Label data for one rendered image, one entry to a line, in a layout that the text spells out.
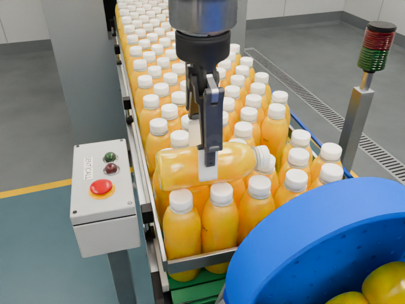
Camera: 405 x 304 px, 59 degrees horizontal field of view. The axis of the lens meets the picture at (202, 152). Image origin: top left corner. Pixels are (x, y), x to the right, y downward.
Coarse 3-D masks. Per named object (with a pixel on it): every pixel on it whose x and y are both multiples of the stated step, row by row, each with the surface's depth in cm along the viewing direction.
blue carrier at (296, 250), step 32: (320, 192) 40; (352, 192) 39; (384, 192) 40; (288, 224) 39; (320, 224) 37; (352, 224) 36; (384, 224) 47; (256, 256) 40; (288, 256) 37; (320, 256) 48; (352, 256) 50; (384, 256) 52; (256, 288) 39; (288, 288) 50; (320, 288) 53; (352, 288) 55
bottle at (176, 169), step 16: (224, 144) 61; (240, 144) 61; (160, 160) 57; (176, 160) 58; (192, 160) 58; (224, 160) 59; (240, 160) 59; (256, 160) 62; (160, 176) 57; (176, 176) 57; (192, 176) 58; (224, 176) 60; (240, 176) 61
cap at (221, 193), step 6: (216, 186) 62; (222, 186) 62; (228, 186) 62; (210, 192) 61; (216, 192) 60; (222, 192) 60; (228, 192) 60; (216, 198) 60; (222, 198) 60; (228, 198) 60
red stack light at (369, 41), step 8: (368, 32) 82; (376, 32) 80; (392, 32) 80; (368, 40) 82; (376, 40) 81; (384, 40) 81; (392, 40) 82; (368, 48) 83; (376, 48) 82; (384, 48) 82
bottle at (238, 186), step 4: (236, 180) 67; (240, 180) 68; (232, 184) 67; (236, 184) 67; (240, 184) 68; (244, 184) 69; (236, 188) 67; (240, 188) 68; (244, 188) 69; (236, 192) 67; (240, 192) 68; (236, 196) 68; (240, 196) 68; (236, 200) 68
